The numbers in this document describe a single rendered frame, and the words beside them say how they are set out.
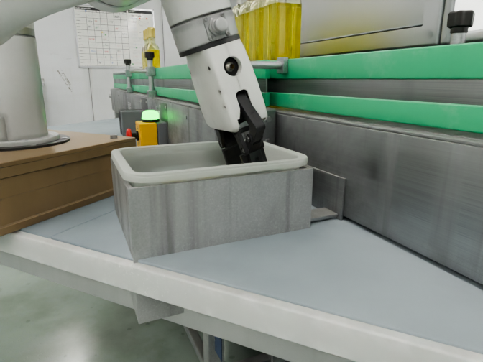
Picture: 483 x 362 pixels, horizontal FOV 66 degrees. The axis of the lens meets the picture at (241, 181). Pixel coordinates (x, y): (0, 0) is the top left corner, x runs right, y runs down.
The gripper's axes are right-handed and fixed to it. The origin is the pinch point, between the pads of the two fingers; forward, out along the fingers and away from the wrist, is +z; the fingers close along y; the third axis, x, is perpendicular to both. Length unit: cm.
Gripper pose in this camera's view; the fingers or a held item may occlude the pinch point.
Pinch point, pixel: (246, 163)
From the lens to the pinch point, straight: 49.5
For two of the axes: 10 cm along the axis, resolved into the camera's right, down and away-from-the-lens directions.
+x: -8.6, 4.0, -3.3
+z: 2.9, 9.0, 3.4
